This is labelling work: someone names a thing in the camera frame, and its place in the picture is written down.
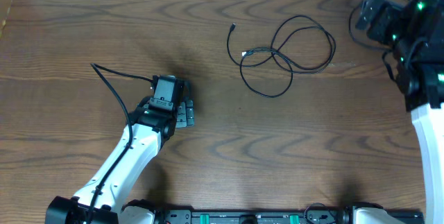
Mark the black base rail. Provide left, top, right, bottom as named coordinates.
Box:
left=124, top=201, right=426, bottom=224

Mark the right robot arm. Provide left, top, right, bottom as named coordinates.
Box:
left=355, top=0, right=443, bottom=223

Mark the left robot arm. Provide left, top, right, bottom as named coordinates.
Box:
left=45, top=76, right=194, bottom=223

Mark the black usb cable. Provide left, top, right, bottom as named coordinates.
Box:
left=348, top=0, right=412, bottom=52

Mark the left camera cable black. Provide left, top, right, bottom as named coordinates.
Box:
left=83, top=63, right=154, bottom=211

